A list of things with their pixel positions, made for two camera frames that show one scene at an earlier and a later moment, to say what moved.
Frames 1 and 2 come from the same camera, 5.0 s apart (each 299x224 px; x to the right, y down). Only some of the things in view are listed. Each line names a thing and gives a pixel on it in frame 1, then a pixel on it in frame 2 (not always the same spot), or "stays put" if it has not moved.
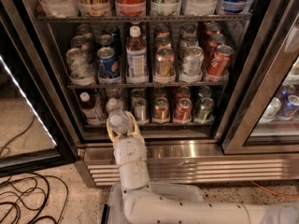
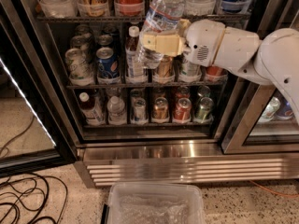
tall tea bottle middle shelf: (136, 58) stays put
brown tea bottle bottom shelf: (92, 109) stays put
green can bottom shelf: (203, 113) stays put
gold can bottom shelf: (162, 108) stays put
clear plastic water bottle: (120, 121) -> (166, 7)
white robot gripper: (130, 150) -> (204, 41)
